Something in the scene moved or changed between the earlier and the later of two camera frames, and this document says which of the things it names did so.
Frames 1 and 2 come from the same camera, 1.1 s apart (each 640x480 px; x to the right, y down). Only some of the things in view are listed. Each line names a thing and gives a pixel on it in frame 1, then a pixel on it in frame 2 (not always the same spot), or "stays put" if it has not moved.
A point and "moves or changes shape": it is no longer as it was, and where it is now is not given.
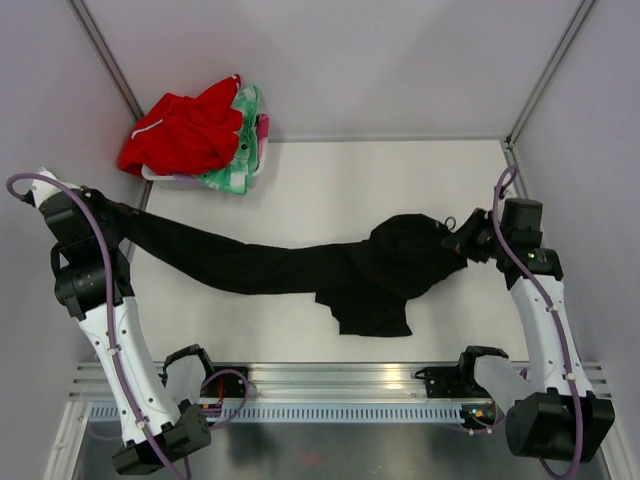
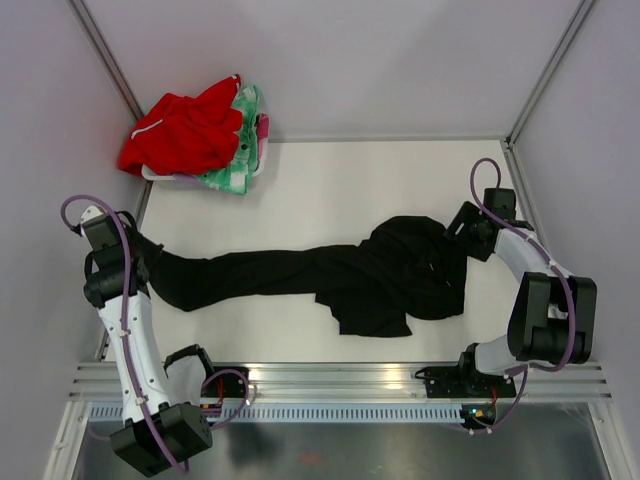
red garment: (185, 134) stays put
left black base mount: (224, 385) stays put
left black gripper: (120, 211) → (151, 249)
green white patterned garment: (236, 175) stays put
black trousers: (376, 273) moves or changes shape
